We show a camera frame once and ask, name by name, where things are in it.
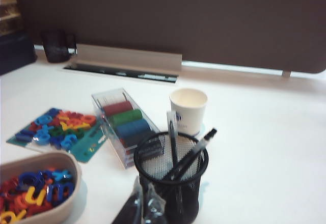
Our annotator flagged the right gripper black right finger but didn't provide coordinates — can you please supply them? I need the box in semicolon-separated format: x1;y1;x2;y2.
142;186;168;224

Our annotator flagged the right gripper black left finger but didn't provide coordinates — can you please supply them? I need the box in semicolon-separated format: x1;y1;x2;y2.
111;177;143;224

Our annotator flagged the black mesh pen holder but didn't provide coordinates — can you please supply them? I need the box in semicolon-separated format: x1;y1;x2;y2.
133;131;209;221

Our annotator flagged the beige pulp fibre tray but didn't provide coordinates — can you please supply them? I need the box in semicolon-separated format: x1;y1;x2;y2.
0;151;83;224

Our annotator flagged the black poker chip stack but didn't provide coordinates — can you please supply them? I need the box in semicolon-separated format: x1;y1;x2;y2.
122;132;156;150

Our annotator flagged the blue magnetic letter n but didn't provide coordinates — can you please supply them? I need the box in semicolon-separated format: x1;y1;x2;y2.
45;180;75;206

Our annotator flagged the light blue magnetic letter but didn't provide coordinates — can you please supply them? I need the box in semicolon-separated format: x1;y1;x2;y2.
52;169;73;182

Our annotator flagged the blue poker chip stack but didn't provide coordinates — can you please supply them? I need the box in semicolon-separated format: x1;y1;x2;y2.
116;119;151;143

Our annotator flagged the clear plastic chip case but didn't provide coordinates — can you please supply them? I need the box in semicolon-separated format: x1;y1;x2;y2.
91;88;161;169

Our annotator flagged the green poker chip stack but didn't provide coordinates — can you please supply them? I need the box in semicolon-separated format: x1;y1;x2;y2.
108;108;143;127

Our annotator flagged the yellow magnetic letter u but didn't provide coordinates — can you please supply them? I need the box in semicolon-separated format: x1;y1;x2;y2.
24;185;47;207

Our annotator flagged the red poker chip stack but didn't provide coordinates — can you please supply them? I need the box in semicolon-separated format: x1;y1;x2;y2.
102;101;132;117

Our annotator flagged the white paper cup blue logo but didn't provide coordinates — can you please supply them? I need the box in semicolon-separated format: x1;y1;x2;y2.
169;88;208;136

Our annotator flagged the teal magnetic letter package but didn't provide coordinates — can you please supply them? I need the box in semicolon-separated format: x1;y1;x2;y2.
6;106;108;163

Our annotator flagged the blue round magnetic letter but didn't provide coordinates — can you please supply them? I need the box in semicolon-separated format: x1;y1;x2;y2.
17;172;43;191

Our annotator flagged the orange magnetic letter n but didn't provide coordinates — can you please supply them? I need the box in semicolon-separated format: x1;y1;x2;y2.
14;192;29;211

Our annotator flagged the yellow magnetic letter e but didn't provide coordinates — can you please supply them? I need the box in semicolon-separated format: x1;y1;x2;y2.
0;208;28;224

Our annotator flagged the red magnetic letter d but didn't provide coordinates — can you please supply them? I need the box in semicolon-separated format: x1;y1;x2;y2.
1;179;20;199

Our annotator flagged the black mug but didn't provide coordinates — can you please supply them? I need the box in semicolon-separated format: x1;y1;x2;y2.
41;29;77;63

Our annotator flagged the dark blue plastic case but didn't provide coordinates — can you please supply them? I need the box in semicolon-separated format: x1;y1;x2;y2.
0;32;38;76

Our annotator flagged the brown desk divider panel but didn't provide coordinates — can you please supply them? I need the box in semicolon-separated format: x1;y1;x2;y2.
0;0;326;75

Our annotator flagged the yellow patterned flat box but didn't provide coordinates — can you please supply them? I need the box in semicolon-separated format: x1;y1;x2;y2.
0;0;22;22
0;17;24;35

